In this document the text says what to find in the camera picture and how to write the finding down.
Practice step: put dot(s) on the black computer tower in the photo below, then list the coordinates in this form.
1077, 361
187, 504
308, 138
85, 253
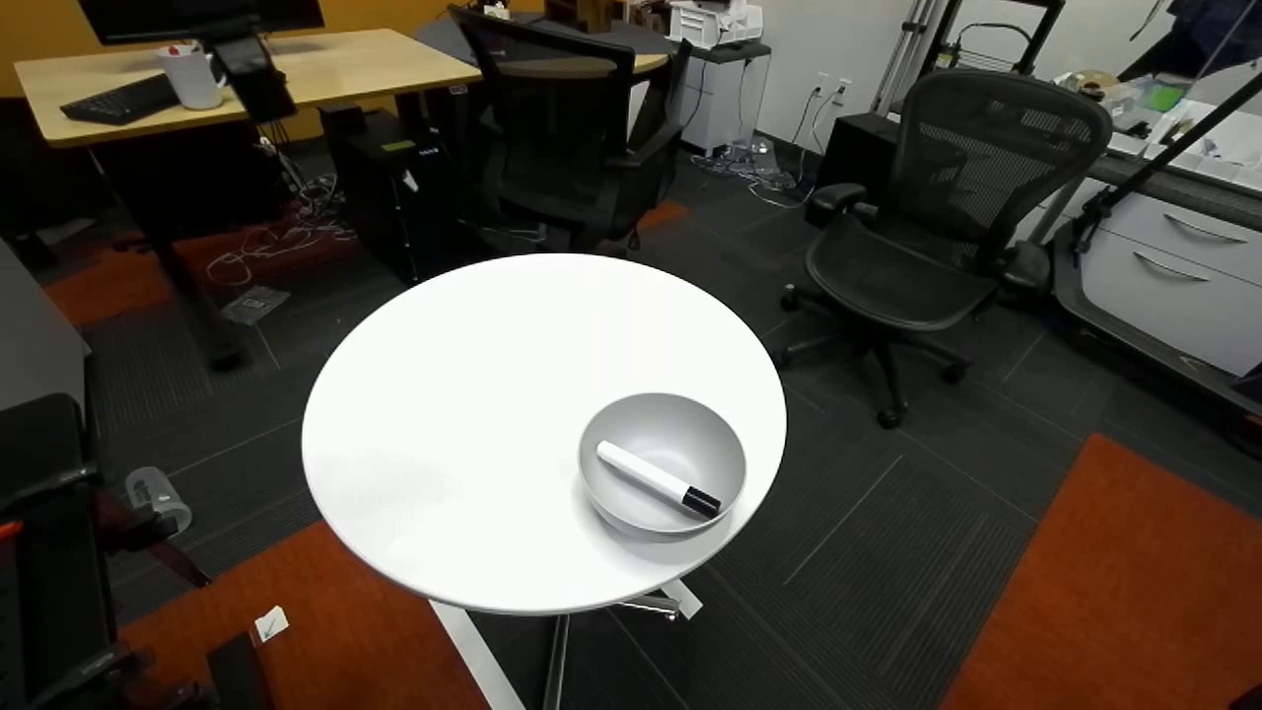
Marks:
379, 184

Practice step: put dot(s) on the white table base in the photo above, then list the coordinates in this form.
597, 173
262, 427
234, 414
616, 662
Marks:
467, 653

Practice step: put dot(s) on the white storage unit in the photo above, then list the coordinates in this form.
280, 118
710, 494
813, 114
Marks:
721, 105

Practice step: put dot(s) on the black rectangular device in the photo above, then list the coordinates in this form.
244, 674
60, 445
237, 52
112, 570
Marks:
262, 84

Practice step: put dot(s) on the black stand post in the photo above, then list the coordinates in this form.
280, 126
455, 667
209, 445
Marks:
244, 677

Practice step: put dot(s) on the black diagonal stand pole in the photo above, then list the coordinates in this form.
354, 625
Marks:
1157, 161

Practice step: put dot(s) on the green item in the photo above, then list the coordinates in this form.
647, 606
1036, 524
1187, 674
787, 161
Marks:
1166, 95

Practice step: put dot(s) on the white drawer cabinet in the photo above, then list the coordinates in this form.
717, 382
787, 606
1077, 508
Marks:
1170, 281

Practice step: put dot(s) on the black box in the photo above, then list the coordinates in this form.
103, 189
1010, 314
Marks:
871, 153

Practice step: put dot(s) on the light wooden desk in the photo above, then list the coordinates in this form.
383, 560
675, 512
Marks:
357, 67

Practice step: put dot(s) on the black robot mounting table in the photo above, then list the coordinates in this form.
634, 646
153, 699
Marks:
40, 341

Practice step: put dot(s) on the black padded office chair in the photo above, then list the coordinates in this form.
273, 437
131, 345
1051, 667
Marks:
566, 131

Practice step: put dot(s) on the black mesh office chair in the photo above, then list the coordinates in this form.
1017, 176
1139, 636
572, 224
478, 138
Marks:
922, 262

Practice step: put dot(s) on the black keyboard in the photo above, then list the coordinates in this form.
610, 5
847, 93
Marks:
119, 101

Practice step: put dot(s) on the grey round bowl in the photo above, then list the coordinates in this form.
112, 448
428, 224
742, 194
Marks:
685, 427

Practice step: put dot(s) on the black monitor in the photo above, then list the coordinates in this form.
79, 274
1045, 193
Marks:
200, 13

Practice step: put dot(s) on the white mug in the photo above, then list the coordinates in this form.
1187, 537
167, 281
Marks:
192, 80

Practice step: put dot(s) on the white paper scrap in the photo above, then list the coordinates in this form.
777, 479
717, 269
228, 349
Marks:
269, 625

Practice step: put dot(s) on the grey floor power strip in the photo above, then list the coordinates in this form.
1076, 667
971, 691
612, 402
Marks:
258, 307

